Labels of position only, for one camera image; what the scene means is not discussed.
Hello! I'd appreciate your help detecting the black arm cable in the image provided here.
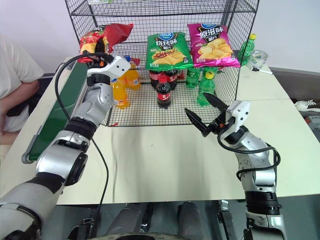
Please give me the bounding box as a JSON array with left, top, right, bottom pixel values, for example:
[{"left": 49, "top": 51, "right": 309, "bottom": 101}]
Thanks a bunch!
[
  {"left": 216, "top": 131, "right": 281, "bottom": 181},
  {"left": 54, "top": 52, "right": 115, "bottom": 218}
]

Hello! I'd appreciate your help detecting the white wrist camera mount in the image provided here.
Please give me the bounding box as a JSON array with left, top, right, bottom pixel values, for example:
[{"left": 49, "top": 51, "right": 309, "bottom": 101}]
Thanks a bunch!
[
  {"left": 224, "top": 100, "right": 251, "bottom": 129},
  {"left": 86, "top": 55, "right": 132, "bottom": 81}
]

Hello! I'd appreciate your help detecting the white marker pen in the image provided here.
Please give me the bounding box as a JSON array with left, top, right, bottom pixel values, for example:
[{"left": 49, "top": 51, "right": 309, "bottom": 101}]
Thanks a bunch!
[{"left": 250, "top": 66, "right": 274, "bottom": 75}]

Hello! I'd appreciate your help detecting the white sneaker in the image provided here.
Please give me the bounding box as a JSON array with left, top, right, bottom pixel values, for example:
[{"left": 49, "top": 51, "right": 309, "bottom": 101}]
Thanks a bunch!
[{"left": 294, "top": 99, "right": 320, "bottom": 113}]

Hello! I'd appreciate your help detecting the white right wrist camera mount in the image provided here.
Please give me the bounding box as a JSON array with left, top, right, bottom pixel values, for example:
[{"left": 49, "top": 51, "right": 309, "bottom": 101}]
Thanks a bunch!
[{"left": 224, "top": 100, "right": 251, "bottom": 129}]

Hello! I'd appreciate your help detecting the black metal bar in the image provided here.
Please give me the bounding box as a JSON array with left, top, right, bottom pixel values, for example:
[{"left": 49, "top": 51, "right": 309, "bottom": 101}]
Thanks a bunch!
[{"left": 216, "top": 199, "right": 238, "bottom": 240}]

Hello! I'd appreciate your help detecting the clear plastic container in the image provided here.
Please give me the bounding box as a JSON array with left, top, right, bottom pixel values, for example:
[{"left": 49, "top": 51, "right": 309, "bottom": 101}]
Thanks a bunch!
[{"left": 246, "top": 49, "right": 269, "bottom": 70}]

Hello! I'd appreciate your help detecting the magenta chips bag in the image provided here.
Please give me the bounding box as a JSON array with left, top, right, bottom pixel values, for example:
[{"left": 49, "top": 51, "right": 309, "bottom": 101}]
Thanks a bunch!
[{"left": 187, "top": 22, "right": 242, "bottom": 69}]

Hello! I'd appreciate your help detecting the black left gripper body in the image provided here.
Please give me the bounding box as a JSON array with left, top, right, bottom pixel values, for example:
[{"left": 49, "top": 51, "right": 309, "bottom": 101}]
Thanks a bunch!
[{"left": 86, "top": 55, "right": 111, "bottom": 70}]

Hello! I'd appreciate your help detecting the green chips bag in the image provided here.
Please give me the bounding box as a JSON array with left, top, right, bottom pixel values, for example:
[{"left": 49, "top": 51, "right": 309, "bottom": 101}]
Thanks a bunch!
[{"left": 145, "top": 31, "right": 194, "bottom": 71}]

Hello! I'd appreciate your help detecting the green conveyor belt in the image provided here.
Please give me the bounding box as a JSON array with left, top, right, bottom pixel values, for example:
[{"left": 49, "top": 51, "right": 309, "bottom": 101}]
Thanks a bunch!
[{"left": 21, "top": 59, "right": 91, "bottom": 165}]

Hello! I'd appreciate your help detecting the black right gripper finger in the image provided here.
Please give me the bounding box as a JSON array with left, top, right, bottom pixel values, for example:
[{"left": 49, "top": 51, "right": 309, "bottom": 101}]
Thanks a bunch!
[
  {"left": 184, "top": 107, "right": 210, "bottom": 137},
  {"left": 202, "top": 92, "right": 229, "bottom": 117}
]

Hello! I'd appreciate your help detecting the person in white shirt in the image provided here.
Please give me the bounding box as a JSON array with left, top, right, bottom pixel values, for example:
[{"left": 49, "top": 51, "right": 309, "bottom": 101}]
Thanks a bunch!
[{"left": 0, "top": 34, "right": 45, "bottom": 146}]

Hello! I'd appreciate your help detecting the cola bottle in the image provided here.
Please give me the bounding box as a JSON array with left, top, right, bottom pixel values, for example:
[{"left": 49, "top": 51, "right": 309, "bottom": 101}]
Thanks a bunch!
[
  {"left": 155, "top": 75, "right": 173, "bottom": 110},
  {"left": 149, "top": 69, "right": 163, "bottom": 89},
  {"left": 164, "top": 69, "right": 179, "bottom": 91}
]

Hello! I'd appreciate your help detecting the grey box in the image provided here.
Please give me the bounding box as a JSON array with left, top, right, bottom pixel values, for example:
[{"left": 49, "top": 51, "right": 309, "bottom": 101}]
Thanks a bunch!
[{"left": 305, "top": 115, "right": 320, "bottom": 131}]

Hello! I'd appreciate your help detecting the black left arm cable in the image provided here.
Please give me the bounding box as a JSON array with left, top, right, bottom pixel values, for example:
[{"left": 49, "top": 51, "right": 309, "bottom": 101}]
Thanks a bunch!
[{"left": 54, "top": 52, "right": 115, "bottom": 218}]

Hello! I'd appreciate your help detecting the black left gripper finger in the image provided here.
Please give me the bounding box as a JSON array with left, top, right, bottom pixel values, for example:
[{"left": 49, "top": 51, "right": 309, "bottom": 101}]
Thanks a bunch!
[{"left": 94, "top": 37, "right": 109, "bottom": 55}]

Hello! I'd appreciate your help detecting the dark rounded shape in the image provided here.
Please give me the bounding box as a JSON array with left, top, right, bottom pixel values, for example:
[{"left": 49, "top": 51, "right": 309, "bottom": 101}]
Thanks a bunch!
[
  {"left": 176, "top": 200, "right": 204, "bottom": 236},
  {"left": 106, "top": 201, "right": 155, "bottom": 236}
]

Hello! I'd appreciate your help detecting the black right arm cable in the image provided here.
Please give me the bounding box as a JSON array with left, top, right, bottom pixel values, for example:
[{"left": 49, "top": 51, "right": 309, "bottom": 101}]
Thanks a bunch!
[{"left": 216, "top": 131, "right": 281, "bottom": 181}]

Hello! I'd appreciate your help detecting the black wire rack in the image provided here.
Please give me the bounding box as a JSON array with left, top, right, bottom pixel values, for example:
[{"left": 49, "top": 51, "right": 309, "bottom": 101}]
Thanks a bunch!
[{"left": 64, "top": 0, "right": 260, "bottom": 128}]

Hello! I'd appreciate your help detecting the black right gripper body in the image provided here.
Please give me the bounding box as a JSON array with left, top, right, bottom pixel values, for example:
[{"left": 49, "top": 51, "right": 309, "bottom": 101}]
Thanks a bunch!
[{"left": 206, "top": 112, "right": 235, "bottom": 136}]

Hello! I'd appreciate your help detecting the green soda bottle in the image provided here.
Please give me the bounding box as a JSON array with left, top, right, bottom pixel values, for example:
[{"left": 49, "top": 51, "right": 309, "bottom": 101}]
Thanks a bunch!
[
  {"left": 237, "top": 33, "right": 258, "bottom": 67},
  {"left": 185, "top": 66, "right": 202, "bottom": 89},
  {"left": 196, "top": 66, "right": 217, "bottom": 107}
]

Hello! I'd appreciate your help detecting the red chips bag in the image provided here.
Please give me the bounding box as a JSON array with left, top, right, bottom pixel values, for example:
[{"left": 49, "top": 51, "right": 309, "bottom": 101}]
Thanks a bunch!
[{"left": 78, "top": 22, "right": 135, "bottom": 64}]

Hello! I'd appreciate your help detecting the orange soda bottle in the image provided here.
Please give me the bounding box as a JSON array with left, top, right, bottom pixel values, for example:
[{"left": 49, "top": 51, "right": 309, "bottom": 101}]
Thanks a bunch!
[
  {"left": 124, "top": 55, "right": 142, "bottom": 91},
  {"left": 110, "top": 76, "right": 131, "bottom": 111}
]

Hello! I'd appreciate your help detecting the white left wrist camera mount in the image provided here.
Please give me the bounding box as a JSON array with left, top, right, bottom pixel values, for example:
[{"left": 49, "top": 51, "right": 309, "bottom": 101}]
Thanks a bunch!
[{"left": 86, "top": 55, "right": 132, "bottom": 81}]

